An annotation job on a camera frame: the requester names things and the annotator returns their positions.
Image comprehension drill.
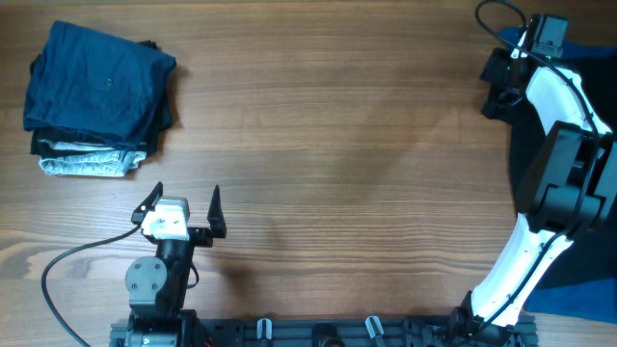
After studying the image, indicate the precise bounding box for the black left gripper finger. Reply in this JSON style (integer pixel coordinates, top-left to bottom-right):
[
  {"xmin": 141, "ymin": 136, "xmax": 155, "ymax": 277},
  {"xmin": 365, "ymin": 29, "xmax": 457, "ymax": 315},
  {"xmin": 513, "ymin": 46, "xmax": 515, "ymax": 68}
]
[
  {"xmin": 131, "ymin": 181, "xmax": 163, "ymax": 225},
  {"xmin": 207, "ymin": 185, "xmax": 227, "ymax": 238}
]

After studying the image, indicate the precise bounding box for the black polo shirt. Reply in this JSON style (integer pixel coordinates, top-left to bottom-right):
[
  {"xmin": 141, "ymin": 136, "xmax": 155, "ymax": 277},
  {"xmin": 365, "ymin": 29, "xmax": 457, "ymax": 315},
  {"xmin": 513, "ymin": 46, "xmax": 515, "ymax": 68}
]
[{"xmin": 494, "ymin": 99, "xmax": 616, "ymax": 288}]

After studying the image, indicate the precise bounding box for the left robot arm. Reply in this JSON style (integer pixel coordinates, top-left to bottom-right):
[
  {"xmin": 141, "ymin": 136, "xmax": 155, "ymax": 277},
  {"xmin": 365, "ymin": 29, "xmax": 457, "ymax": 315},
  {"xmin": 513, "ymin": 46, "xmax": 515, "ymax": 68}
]
[{"xmin": 110, "ymin": 182, "xmax": 227, "ymax": 347}]

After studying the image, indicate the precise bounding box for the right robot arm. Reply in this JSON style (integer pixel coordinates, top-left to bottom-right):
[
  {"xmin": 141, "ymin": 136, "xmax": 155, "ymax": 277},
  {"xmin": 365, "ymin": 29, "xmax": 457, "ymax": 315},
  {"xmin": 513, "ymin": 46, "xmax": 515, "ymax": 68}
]
[{"xmin": 444, "ymin": 47, "xmax": 616, "ymax": 346}]

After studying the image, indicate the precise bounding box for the folded light grey garment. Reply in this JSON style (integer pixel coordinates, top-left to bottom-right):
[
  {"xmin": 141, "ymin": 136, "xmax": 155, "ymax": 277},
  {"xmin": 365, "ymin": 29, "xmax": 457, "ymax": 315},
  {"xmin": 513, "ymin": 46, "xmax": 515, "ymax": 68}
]
[{"xmin": 32, "ymin": 140, "xmax": 147, "ymax": 177}]

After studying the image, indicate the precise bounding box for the folded navy blue shirt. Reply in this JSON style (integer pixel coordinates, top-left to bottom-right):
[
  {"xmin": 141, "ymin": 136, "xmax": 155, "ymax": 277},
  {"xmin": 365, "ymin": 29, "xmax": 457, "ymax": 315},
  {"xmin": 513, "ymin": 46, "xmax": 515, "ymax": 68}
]
[{"xmin": 22, "ymin": 19, "xmax": 177, "ymax": 149}]

